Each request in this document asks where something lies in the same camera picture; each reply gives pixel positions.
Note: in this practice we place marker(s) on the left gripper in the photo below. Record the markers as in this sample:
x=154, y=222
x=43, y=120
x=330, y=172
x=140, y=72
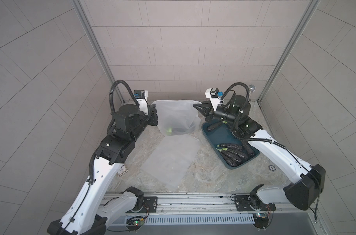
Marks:
x=150, y=115

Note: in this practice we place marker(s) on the eggplant at bin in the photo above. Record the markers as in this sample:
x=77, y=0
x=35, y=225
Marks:
x=214, y=126
x=231, y=146

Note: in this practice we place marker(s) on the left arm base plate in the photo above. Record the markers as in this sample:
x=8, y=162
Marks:
x=149, y=205

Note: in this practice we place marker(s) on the small printed card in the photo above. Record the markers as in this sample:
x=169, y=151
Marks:
x=122, y=171

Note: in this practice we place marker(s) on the eggplant at bin back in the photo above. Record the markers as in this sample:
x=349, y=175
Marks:
x=214, y=126

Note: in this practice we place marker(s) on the clear zip-top bag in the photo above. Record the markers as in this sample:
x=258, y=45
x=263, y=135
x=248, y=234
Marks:
x=176, y=113
x=171, y=159

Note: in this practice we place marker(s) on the right controller board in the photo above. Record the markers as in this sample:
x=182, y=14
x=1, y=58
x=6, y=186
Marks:
x=261, y=220

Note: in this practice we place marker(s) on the eggplant at bin front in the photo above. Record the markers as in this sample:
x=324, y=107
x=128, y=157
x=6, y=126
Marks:
x=231, y=146

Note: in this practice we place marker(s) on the blue poker chip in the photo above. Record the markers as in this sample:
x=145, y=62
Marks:
x=272, y=167

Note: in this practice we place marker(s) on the teal plastic bin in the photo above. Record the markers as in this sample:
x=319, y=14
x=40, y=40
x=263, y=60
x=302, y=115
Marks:
x=222, y=135

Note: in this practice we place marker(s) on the left controller board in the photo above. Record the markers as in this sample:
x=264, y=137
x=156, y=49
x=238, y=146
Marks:
x=134, y=223

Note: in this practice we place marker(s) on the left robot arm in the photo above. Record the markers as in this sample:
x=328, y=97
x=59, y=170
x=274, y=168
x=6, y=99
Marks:
x=85, y=217

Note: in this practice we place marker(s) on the controller board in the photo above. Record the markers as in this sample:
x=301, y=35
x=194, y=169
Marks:
x=134, y=223
x=261, y=220

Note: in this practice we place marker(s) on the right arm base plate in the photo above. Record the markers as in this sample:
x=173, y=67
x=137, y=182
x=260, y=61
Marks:
x=251, y=204

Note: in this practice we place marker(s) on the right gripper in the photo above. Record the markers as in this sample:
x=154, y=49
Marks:
x=207, y=106

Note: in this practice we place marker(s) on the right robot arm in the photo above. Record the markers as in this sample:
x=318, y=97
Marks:
x=306, y=181

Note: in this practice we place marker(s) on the aluminium mounting rail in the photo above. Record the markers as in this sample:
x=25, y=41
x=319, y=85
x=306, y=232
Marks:
x=175, y=203

